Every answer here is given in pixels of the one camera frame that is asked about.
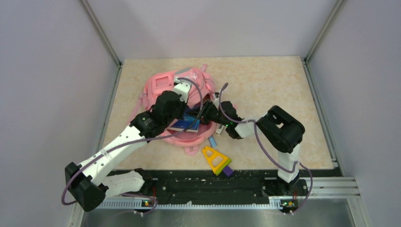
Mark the small blue stapler piece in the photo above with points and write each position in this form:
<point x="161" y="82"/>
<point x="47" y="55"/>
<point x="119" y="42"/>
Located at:
<point x="212" y="142"/>

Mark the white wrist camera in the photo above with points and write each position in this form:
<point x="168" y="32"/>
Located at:
<point x="182" y="88"/>
<point x="216" y="100"/>

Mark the yellow green purple block toy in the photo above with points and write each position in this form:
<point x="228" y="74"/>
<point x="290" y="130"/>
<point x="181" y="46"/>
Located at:
<point x="218" y="162"/>

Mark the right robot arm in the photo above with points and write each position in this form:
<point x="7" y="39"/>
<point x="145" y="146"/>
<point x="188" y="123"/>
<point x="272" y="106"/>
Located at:
<point x="283" y="131"/>

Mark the pink student backpack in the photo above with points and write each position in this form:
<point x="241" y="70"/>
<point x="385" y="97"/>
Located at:
<point x="202" y="90"/>

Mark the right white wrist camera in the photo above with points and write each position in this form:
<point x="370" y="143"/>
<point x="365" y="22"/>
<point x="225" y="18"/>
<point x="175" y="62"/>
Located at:
<point x="216" y="100"/>

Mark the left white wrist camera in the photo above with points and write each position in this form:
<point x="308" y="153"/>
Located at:
<point x="182" y="88"/>

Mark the colourful thin book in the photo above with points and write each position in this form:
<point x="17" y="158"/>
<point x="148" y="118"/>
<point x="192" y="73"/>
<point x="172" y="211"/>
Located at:
<point x="189" y="119"/>

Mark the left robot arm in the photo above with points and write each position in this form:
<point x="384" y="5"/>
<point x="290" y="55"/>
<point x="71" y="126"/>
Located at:
<point x="89" y="182"/>

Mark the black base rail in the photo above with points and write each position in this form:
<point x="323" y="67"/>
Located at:
<point x="242" y="187"/>

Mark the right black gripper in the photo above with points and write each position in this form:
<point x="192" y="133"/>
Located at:
<point x="204" y="113"/>

